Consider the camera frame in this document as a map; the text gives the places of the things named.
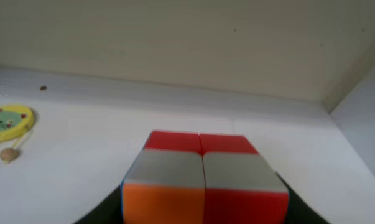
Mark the white shelf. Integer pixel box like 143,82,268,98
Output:
0,0,375,224

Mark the yellow rattle drum toy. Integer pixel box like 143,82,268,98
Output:
0,104,36,165

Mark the many-coloured puzzle cube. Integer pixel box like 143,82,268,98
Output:
121,130,290,224

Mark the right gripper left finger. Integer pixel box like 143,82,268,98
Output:
72,184,124,224

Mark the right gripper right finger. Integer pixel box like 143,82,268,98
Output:
274,171,331,224

